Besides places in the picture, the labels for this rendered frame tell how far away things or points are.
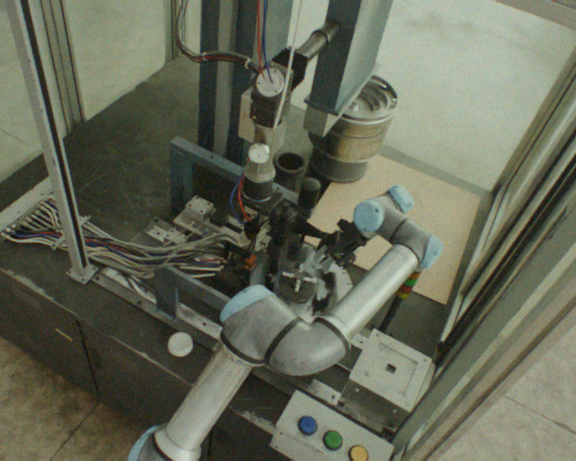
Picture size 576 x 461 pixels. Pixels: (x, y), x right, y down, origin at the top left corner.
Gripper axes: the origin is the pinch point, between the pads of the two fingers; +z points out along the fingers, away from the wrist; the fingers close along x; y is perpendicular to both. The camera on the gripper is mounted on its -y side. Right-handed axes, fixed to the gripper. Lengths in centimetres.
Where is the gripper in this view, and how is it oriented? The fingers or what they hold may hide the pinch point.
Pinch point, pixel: (315, 262)
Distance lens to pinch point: 160.3
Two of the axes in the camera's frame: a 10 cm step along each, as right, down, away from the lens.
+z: -6.2, 5.7, 5.4
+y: -1.6, 5.8, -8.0
